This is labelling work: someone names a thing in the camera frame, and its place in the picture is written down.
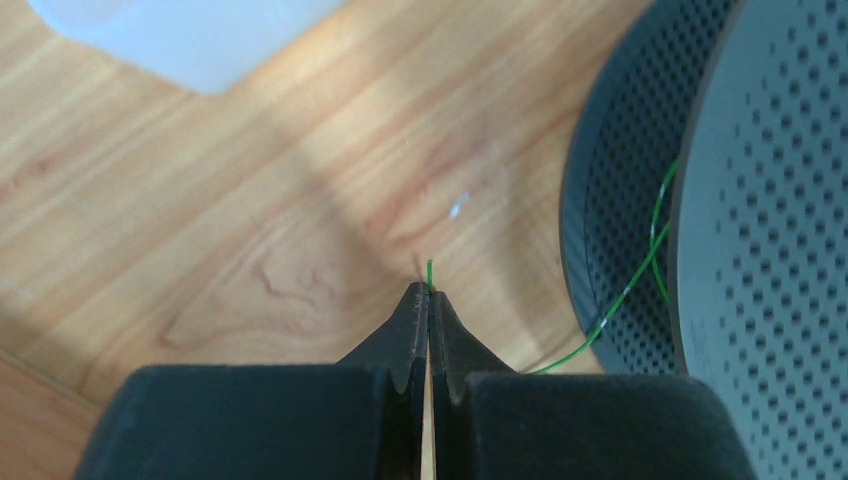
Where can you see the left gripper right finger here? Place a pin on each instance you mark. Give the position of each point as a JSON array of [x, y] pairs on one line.
[[491, 422]]

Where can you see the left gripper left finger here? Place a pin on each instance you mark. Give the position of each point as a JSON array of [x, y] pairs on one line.
[[358, 418]]

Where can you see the dark grey spool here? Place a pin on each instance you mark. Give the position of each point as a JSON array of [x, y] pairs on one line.
[[704, 217]]

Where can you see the wooden compartment tray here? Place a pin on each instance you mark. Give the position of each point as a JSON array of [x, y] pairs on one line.
[[45, 426]]

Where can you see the translucent plastic bin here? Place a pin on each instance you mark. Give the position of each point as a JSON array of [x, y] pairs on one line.
[[204, 46]]

